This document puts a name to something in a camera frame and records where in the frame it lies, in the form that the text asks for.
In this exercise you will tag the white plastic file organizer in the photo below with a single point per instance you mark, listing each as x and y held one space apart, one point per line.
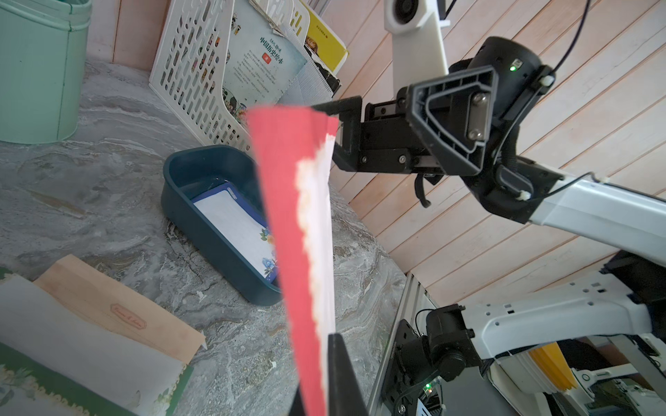
189 67

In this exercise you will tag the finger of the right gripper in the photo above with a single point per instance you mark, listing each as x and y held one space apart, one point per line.
451 116

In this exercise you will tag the brown stationery paper sheet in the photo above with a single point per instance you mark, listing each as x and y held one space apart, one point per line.
103 301

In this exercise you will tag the yellow book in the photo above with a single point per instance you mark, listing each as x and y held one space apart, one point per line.
324 43

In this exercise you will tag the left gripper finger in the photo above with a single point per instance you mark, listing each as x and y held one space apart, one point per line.
344 394
346 154

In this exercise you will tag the green bordered white paper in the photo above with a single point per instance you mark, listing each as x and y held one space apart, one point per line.
55 363

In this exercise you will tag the dark teal storage box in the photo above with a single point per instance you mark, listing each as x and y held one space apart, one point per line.
189 173

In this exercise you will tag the mint green pen cup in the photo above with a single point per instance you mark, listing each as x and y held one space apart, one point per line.
43 54

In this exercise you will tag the illustrated booklet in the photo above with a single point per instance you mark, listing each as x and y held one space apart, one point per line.
260 66

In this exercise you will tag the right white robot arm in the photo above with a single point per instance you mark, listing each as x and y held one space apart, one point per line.
460 336

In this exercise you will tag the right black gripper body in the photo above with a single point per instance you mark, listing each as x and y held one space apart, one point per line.
508 185

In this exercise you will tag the red bordered paper sheet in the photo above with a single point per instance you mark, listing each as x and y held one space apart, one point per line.
294 147

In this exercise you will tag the blue bordered white paper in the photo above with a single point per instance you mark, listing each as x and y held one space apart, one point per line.
242 225

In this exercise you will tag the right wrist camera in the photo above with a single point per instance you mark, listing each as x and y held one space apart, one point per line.
417 44

